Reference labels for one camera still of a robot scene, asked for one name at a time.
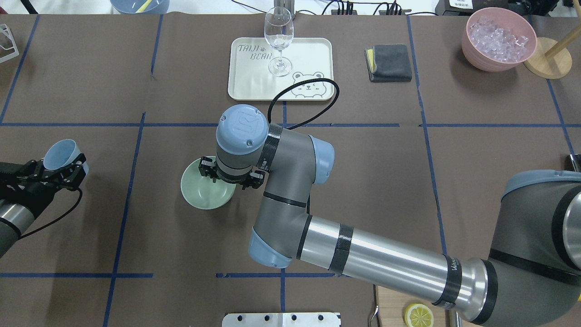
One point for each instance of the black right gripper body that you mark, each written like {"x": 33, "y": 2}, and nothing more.
{"x": 208, "y": 166}

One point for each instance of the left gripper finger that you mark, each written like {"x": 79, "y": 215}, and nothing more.
{"x": 68, "y": 177}
{"x": 38, "y": 169}

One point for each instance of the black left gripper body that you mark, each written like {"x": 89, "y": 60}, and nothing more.
{"x": 18, "y": 187}

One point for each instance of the light blue plastic cup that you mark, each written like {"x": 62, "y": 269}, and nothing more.
{"x": 61, "y": 154}

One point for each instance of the green bowl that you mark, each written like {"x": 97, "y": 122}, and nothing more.
{"x": 201, "y": 192}

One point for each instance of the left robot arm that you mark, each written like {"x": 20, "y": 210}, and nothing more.
{"x": 15, "y": 218}

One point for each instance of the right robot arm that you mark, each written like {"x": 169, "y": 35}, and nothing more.
{"x": 531, "y": 276}

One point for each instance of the dark blue bowl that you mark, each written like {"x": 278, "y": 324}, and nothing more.
{"x": 157, "y": 7}

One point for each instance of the pink bowl of ice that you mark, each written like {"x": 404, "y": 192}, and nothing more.
{"x": 497, "y": 39}

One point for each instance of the metal ice scoop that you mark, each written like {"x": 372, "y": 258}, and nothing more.
{"x": 575, "y": 162}

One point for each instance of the cream bear tray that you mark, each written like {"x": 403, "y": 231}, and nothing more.
{"x": 257, "y": 75}

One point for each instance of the white test tube rack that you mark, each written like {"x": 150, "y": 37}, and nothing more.
{"x": 8, "y": 47}

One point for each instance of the clear wine glass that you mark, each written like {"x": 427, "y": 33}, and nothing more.
{"x": 279, "y": 33}

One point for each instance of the yellow sponge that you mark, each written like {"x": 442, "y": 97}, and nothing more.
{"x": 370, "y": 59}

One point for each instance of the grey folded cloth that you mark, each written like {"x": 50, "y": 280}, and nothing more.
{"x": 392, "y": 63}

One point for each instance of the wooden cutting board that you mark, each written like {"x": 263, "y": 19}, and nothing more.
{"x": 395, "y": 309}

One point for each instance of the yellow plastic fork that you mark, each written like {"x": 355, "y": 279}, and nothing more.
{"x": 143, "y": 6}

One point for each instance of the lemon half slice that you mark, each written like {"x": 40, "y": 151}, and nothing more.
{"x": 418, "y": 315}

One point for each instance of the wooden cup stand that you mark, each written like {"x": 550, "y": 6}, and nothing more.
{"x": 551, "y": 59}

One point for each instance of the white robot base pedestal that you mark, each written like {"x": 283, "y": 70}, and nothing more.
{"x": 283, "y": 319}

